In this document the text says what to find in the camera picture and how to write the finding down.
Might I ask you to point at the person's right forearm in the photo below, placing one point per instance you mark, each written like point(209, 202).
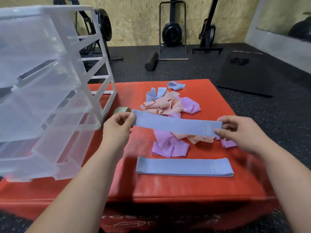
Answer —
point(289, 186)

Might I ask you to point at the black upright rowing machine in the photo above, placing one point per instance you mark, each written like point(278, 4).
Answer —
point(208, 33)

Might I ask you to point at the person's left forearm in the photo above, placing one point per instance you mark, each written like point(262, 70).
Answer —
point(75, 191)

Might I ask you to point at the black ski machine with stand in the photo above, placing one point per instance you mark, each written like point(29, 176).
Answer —
point(172, 33)

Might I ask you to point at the blue band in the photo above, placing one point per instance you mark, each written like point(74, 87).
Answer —
point(175, 123)

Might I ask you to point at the pile of mixed resistance bands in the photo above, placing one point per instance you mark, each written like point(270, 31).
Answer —
point(170, 145)

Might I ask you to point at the translucent plastic drawer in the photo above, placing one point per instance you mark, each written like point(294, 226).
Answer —
point(73, 167)
point(26, 46)
point(26, 165)
point(36, 111)

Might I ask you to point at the red soft plyo box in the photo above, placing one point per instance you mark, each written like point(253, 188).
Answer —
point(136, 186)

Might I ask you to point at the person's right hand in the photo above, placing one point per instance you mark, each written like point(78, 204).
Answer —
point(245, 135)

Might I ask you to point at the wall mirror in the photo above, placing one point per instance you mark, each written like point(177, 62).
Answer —
point(277, 12)

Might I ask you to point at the stack of green bands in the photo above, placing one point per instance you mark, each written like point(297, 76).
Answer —
point(121, 110)

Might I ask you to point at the person's left hand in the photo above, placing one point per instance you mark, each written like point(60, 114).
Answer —
point(116, 133)

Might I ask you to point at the black foam roller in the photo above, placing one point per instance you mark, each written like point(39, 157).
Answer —
point(151, 61)

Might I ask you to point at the clear plastic drawer unit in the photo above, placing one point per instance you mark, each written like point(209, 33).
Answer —
point(48, 10)

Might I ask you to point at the stack of blue bands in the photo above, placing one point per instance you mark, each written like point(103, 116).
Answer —
point(184, 167)

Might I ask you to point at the black exercise mat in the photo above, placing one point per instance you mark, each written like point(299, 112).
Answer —
point(245, 77)

